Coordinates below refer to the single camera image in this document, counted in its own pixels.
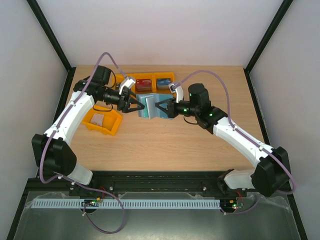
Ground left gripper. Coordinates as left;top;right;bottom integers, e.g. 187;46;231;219
99;88;145;114

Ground teal leather card holder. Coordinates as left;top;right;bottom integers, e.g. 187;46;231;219
136;93;173;119

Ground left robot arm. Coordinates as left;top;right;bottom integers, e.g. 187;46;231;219
31;65;144;185

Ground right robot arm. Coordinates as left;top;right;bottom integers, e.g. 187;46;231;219
155;83;289;197

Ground blue card stack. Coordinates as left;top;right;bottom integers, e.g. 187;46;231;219
156;78;172;89

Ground red card stack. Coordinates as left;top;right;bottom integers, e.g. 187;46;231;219
135;79;152;92

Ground pink card in loose bin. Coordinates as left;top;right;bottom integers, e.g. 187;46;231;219
90;113;104;127

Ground right yellow bin in row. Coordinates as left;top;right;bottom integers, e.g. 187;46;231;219
151;72;175;94

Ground middle yellow bin in row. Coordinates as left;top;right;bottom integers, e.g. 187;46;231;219
133;73;153;94

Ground loose yellow bin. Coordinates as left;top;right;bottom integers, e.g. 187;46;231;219
81;105;123;136

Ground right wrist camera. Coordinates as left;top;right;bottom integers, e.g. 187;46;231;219
168;82;184;103

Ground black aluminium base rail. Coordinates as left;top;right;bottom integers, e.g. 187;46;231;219
23;171;247;199

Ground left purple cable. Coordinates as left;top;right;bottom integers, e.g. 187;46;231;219
39;51;126;234

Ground slotted white cable duct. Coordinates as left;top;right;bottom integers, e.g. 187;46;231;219
28;198;221;210

